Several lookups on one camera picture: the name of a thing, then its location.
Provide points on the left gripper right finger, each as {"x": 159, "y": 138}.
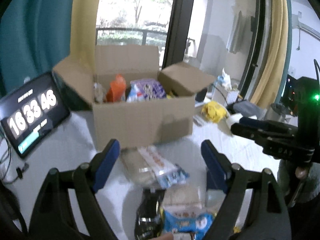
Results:
{"x": 267, "y": 215}

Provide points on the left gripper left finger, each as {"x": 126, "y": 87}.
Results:
{"x": 52, "y": 216}

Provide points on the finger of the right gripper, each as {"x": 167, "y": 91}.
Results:
{"x": 248, "y": 133}
{"x": 259, "y": 124}

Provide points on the light blue snack bag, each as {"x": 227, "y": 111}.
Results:
{"x": 197, "y": 225}

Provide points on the black snack bag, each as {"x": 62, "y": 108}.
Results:
{"x": 148, "y": 223}

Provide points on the purple snack bag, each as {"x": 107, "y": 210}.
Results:
{"x": 145, "y": 90}

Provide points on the orange snack bag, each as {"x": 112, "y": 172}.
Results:
{"x": 117, "y": 89}

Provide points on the grey cloth bag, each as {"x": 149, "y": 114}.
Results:
{"x": 248, "y": 109}

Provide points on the yellow snack bag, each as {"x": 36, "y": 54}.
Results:
{"x": 214, "y": 112}

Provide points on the black tablet clock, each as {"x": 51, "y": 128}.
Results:
{"x": 30, "y": 113}

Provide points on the brown cardboard box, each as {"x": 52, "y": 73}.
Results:
{"x": 136, "y": 124}

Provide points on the teal curtain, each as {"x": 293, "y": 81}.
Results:
{"x": 35, "y": 36}

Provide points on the yellow curtain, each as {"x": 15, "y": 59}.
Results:
{"x": 83, "y": 26}

